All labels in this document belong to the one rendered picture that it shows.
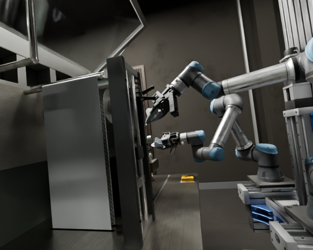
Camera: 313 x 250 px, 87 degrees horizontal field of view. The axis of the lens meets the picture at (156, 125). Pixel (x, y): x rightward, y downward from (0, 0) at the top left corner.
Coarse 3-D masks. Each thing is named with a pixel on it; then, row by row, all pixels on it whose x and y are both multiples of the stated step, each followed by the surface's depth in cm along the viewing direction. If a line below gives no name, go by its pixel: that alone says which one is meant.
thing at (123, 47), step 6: (132, 0) 88; (138, 6) 93; (138, 12) 97; (144, 18) 104; (144, 24) 108; (138, 30) 110; (132, 36) 111; (126, 42) 111; (120, 48) 112; (126, 48) 116; (114, 54) 113; (120, 54) 116; (102, 66) 115; (96, 72) 116
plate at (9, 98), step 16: (0, 96) 57; (16, 96) 62; (32, 96) 68; (0, 112) 56; (16, 112) 61; (32, 112) 67; (0, 128) 56; (16, 128) 60; (32, 128) 66; (0, 144) 55; (16, 144) 60; (32, 144) 66; (0, 160) 54; (16, 160) 59; (32, 160) 65
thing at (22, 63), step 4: (20, 60) 39; (24, 60) 38; (28, 60) 38; (32, 60) 38; (36, 60) 38; (4, 64) 40; (8, 64) 39; (12, 64) 39; (16, 64) 39; (20, 64) 39; (24, 64) 39; (28, 64) 39; (0, 68) 40; (4, 68) 40; (8, 68) 40; (12, 68) 40
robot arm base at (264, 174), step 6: (258, 168) 112; (264, 168) 107; (270, 168) 105; (276, 168) 104; (258, 174) 110; (264, 174) 107; (270, 174) 104; (276, 174) 103; (282, 174) 105; (264, 180) 106; (270, 180) 103; (276, 180) 102; (282, 180) 102
